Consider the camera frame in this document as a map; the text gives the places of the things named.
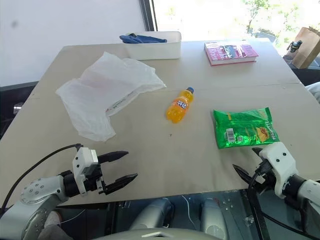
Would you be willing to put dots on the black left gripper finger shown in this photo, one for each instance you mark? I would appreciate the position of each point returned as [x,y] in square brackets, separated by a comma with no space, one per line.
[121,182]
[113,155]

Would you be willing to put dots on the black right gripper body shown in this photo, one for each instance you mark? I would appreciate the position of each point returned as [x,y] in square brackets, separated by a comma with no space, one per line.
[266,180]

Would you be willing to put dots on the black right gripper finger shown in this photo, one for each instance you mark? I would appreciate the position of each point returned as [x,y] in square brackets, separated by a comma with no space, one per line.
[244,173]
[257,151]

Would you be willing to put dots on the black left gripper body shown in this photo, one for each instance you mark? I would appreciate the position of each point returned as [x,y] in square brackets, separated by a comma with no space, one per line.
[93,178]

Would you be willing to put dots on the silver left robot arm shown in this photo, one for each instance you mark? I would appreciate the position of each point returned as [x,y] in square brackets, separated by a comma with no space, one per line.
[35,193]

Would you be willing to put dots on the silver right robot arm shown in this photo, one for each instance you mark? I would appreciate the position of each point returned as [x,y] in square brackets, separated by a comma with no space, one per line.
[310,197]

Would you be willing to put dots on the green snack packet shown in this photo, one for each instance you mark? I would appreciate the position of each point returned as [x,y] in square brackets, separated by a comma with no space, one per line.
[245,127]

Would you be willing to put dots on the silver robot leg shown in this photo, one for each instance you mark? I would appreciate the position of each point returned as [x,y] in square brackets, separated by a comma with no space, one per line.
[212,215]
[152,212]

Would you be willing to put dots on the grey pink cloth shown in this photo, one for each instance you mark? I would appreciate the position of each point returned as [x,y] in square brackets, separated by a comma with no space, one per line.
[53,225]

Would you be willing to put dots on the silver robot torso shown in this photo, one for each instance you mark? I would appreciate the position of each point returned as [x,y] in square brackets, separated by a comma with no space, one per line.
[160,235]

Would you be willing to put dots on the white translucent plastic bag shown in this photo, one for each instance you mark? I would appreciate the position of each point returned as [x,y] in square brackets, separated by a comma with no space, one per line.
[105,87]

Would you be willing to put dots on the orange soda bottle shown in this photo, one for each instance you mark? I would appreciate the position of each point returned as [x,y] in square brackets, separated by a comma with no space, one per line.
[178,106]

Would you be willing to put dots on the white padded object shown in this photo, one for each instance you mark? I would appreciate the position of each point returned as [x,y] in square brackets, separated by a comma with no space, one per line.
[314,91]

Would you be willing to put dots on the dark seat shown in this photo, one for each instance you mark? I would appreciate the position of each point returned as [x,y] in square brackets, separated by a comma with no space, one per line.
[307,75]

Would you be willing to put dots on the dark cabinet with silver knob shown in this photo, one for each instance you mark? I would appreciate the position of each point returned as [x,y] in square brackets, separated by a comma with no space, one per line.
[11,120]

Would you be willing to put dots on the pink book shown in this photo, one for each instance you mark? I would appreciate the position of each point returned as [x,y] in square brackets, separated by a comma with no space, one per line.
[225,53]

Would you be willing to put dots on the black drink bottle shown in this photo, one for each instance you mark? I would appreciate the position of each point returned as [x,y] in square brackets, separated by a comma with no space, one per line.
[295,46]

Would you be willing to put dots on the white plastic storage bin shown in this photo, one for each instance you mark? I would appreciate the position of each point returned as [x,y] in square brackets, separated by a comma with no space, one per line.
[155,51]

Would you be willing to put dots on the brown paper bag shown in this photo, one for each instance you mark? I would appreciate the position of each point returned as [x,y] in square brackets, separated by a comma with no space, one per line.
[308,47]

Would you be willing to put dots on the blue cloth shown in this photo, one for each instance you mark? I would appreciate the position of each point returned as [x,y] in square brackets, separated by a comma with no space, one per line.
[142,38]

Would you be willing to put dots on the green tree outside window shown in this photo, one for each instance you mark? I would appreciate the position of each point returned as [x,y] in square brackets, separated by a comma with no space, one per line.
[255,10]

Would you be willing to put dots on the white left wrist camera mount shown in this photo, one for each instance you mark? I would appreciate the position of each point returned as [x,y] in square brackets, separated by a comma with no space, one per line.
[83,157]

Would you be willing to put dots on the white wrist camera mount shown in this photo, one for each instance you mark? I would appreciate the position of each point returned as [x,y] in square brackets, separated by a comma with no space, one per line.
[280,160]
[83,157]

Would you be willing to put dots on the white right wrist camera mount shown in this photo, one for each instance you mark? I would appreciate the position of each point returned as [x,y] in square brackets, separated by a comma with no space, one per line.
[280,160]

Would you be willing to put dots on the black window frame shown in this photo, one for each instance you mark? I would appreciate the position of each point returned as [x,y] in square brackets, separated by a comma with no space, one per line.
[148,15]

